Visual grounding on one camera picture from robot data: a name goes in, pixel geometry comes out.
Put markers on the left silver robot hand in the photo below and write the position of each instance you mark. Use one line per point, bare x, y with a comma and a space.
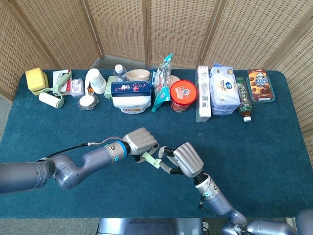
140, 142

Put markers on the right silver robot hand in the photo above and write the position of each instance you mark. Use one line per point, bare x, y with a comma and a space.
188, 159

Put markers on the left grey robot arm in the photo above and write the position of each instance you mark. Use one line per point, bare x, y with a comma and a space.
73, 169

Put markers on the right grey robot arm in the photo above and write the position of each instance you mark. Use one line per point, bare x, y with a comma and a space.
220, 203

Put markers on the white plastic tub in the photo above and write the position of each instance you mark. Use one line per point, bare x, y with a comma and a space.
132, 104

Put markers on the teal snack bag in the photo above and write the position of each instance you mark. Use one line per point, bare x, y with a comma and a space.
161, 98

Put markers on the navy blue rectangular box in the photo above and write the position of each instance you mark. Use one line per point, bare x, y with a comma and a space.
129, 88

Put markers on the pale green plastic holder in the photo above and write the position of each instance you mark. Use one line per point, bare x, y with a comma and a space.
108, 88

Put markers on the small blue plastic item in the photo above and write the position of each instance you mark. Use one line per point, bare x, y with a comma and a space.
152, 78

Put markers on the red instant noodle cup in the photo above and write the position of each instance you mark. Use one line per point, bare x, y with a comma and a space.
183, 93

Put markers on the cupcake liners in clear pack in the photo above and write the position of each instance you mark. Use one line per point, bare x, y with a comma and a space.
86, 101

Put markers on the beige bowl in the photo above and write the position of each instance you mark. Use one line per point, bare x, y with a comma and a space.
138, 74

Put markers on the long white carton box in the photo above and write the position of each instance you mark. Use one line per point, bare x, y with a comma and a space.
203, 93

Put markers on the round bamboo container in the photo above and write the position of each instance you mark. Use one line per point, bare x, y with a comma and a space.
174, 80

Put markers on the teal carpet table cover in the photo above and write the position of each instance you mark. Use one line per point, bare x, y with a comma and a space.
73, 122

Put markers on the clear water bottle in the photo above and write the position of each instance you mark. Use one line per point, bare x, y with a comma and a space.
119, 73

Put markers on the small brown patterned item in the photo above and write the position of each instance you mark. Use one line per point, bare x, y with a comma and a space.
90, 90

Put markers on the clear plastic snack bag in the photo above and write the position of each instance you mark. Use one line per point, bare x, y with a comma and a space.
163, 73

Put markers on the stack of white paper cups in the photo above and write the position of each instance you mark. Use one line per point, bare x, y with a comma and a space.
96, 79

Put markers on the light blue tissue pack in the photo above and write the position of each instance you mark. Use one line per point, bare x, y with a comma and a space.
223, 90

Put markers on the silver robot torso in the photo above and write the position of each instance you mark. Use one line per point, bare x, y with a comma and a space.
146, 227

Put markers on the green label tea bottle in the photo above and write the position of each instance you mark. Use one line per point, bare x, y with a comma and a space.
243, 98

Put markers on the clear box with purple label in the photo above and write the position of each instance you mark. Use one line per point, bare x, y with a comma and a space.
77, 86

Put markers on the teal rimmed clear container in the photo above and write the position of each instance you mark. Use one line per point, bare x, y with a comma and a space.
261, 101

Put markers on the pale green lint roller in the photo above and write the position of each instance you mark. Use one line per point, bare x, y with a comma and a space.
50, 99

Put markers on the Hello Panda biscuit box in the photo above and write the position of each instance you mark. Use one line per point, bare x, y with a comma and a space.
259, 85

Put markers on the red and white box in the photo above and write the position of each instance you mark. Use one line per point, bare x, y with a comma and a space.
58, 74

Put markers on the rattan folding screen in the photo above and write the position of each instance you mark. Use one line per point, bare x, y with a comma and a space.
122, 29

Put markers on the yellow sponge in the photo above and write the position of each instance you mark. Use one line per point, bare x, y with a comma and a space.
35, 79

